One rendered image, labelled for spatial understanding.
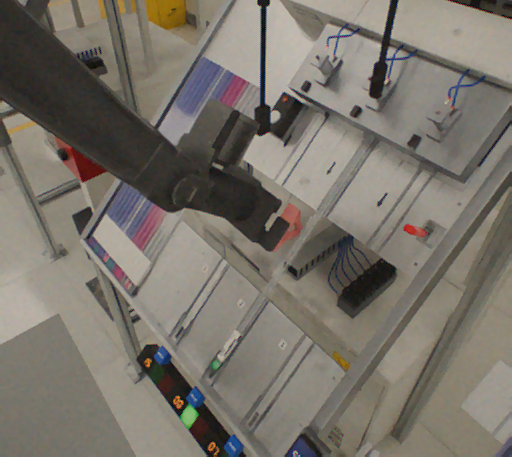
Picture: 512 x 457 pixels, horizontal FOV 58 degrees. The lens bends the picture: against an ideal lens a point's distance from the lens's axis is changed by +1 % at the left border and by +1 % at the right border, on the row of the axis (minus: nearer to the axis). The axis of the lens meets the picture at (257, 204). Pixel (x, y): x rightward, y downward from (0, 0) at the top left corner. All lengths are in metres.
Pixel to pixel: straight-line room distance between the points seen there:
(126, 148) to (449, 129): 0.47
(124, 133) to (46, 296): 1.69
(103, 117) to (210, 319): 0.59
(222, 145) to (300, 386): 0.45
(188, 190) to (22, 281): 1.73
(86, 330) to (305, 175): 1.27
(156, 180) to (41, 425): 0.73
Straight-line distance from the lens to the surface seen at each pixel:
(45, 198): 1.99
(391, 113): 0.75
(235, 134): 0.51
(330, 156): 0.82
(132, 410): 1.71
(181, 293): 0.94
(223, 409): 0.86
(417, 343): 1.11
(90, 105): 0.37
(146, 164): 0.42
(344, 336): 1.07
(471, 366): 1.88
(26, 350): 1.18
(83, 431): 1.05
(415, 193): 0.76
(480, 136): 0.71
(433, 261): 0.72
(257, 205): 0.59
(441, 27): 0.77
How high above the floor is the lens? 1.53
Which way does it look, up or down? 43 degrees down
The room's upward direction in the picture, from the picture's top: straight up
